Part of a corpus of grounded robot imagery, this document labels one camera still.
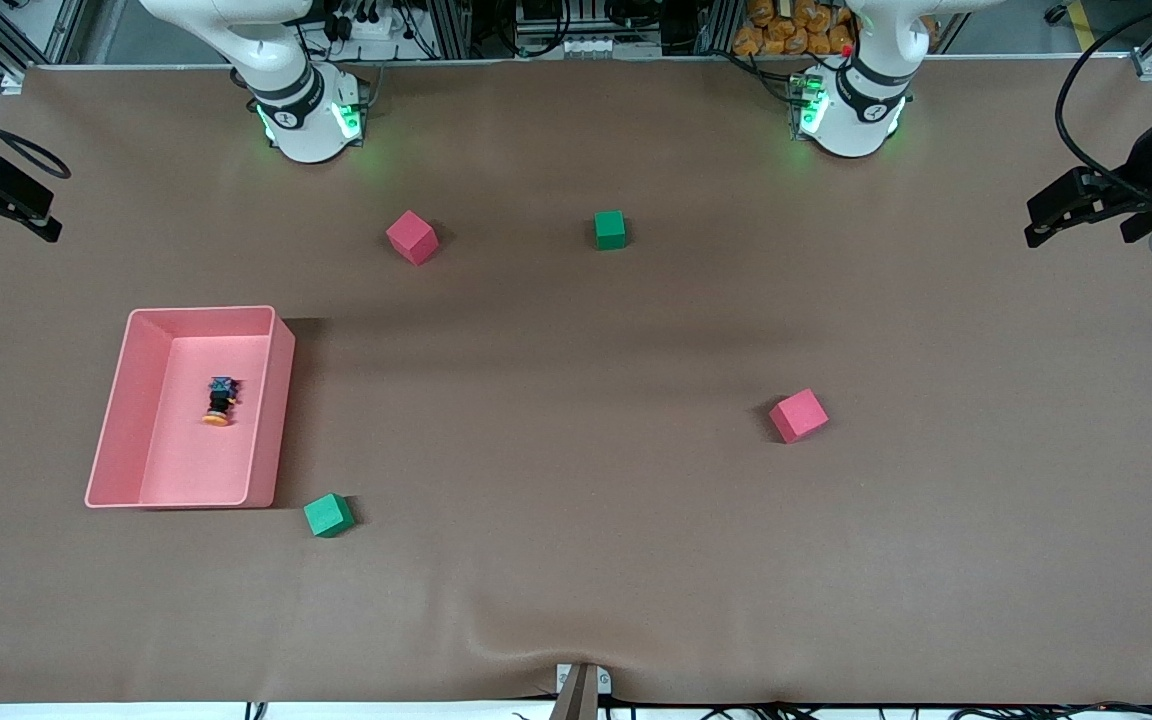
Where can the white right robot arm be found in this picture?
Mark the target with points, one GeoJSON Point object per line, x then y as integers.
{"type": "Point", "coordinates": [301, 120]}

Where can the green foam cube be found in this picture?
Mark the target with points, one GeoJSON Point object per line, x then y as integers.
{"type": "Point", "coordinates": [328, 515]}
{"type": "Point", "coordinates": [610, 230]}

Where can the orange capped push button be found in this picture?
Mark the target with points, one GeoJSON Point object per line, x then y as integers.
{"type": "Point", "coordinates": [220, 402]}

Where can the pile of orange objects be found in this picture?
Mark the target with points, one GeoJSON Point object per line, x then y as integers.
{"type": "Point", "coordinates": [791, 30]}

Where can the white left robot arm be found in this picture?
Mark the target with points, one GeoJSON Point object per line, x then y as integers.
{"type": "Point", "coordinates": [856, 115]}

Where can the metal clamp bracket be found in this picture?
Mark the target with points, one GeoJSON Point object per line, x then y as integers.
{"type": "Point", "coordinates": [582, 690]}

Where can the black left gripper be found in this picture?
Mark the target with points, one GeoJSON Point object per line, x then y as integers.
{"type": "Point", "coordinates": [1144, 166]}

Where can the white power strip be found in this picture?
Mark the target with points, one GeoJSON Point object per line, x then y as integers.
{"type": "Point", "coordinates": [371, 25]}

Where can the pink foam cube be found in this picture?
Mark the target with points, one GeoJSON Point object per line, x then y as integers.
{"type": "Point", "coordinates": [798, 416]}
{"type": "Point", "coordinates": [411, 237]}

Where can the brown table mat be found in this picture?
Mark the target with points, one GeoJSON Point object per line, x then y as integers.
{"type": "Point", "coordinates": [576, 570]}

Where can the white terminal block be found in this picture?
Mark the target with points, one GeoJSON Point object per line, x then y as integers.
{"type": "Point", "coordinates": [591, 46]}

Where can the pink plastic bin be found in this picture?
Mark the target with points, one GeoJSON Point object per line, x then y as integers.
{"type": "Point", "coordinates": [196, 410]}

